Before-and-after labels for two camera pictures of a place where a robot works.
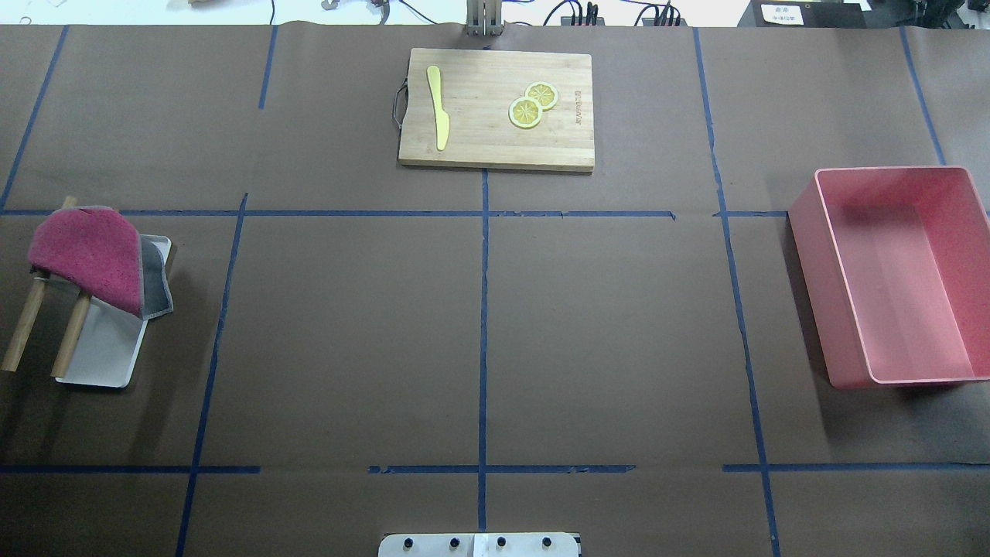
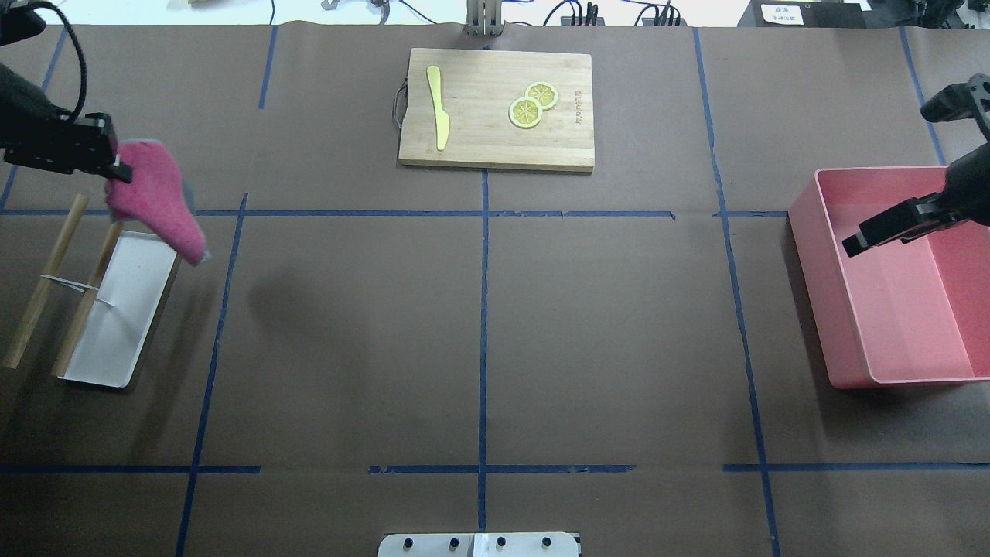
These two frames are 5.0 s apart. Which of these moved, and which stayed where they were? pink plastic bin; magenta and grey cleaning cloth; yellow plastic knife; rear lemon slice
Moved: magenta and grey cleaning cloth
Stayed: yellow plastic knife; pink plastic bin; rear lemon slice
